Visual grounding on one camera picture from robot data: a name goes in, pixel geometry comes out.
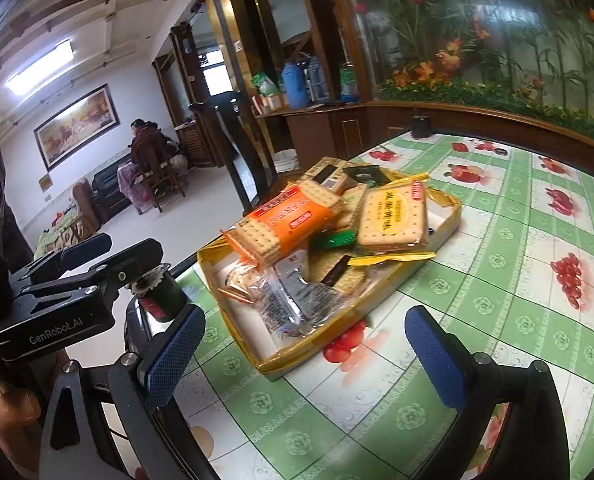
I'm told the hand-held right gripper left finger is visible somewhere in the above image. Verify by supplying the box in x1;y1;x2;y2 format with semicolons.
40;305;218;480

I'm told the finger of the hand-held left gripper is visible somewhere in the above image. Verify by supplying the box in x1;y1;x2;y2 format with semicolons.
10;232;113;283
20;239;165;297

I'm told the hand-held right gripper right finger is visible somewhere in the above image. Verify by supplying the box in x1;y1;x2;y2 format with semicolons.
404;306;572;480

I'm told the small orange cracker packet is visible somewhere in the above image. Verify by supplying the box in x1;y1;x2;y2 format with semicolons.
216;266;279;323

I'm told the round cracker packet black label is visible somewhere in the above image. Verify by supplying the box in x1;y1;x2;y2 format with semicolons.
307;255;369;295

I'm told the yellow cardboard tray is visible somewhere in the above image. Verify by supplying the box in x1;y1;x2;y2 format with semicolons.
197;170;464;376

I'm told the clear bag of dark snacks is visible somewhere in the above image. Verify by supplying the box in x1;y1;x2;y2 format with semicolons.
276;250;354;338

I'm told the square yellow label cracker packet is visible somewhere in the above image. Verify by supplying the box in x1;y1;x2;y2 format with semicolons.
347;172;437;266

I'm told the round cracker packet green print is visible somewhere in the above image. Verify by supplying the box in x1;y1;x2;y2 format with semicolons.
308;229;359;252

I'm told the dark green snack packet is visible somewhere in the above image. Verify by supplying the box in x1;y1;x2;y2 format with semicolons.
343;164;394;187

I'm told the person's left hand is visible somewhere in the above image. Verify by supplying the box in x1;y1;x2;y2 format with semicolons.
0;377;44;480

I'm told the floral printed cloth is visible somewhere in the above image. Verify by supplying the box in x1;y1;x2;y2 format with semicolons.
34;210;95;261

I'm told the brown armchair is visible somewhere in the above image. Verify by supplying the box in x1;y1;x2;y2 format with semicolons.
72;180;98;233

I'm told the black sofa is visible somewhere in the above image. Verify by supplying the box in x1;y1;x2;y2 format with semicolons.
92;152;133;211

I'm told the brown wooden chair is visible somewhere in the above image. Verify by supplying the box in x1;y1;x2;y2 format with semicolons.
137;157;185;216

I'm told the dark wooden chair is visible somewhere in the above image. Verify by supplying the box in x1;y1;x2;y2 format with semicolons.
189;91;278;213

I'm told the ceiling light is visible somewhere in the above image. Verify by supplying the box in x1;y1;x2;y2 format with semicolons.
7;40;73;93

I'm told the small cardboard box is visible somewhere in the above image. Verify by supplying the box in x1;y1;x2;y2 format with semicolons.
253;94;289;113

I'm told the green snack bag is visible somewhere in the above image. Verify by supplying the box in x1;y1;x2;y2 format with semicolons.
251;72;281;97

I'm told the wooden sideboard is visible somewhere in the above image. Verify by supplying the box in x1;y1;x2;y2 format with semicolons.
254;100;594;171

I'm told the blue thermos jug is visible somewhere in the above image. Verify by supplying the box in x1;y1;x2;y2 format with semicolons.
283;61;311;110

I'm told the grey thermos flask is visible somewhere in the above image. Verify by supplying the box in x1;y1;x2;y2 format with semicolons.
307;55;328;102

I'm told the green label water bottle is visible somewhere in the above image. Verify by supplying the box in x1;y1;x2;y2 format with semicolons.
340;61;361;103

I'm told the artificial flower glass display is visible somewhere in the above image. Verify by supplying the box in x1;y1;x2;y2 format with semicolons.
327;0;594;146

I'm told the framed wall painting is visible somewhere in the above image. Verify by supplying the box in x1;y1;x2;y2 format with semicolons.
33;84;114;171

